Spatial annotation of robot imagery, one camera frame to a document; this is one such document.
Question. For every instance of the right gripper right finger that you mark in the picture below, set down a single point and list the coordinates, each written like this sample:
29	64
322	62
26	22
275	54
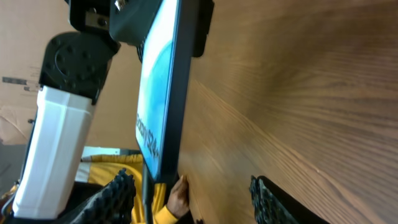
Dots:
273	205

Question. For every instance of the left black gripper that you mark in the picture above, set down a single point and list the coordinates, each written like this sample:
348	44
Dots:
127	21

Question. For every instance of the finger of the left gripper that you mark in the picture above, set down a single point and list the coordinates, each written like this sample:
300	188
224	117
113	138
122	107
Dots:
202	28

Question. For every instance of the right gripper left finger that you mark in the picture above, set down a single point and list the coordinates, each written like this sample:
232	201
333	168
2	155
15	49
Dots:
112	204

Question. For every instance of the blue Galaxy smartphone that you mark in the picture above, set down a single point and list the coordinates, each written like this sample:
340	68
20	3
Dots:
168	50

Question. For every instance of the brown cardboard backdrop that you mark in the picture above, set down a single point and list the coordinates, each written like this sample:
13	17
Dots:
42	52

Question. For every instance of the yellow sleeved forearm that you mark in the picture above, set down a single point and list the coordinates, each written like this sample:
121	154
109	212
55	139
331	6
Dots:
101	169

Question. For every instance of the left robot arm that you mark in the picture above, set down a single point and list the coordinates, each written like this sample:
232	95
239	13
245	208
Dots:
46	191

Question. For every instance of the bystander bare hand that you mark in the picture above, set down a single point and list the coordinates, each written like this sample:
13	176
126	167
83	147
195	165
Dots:
178	202

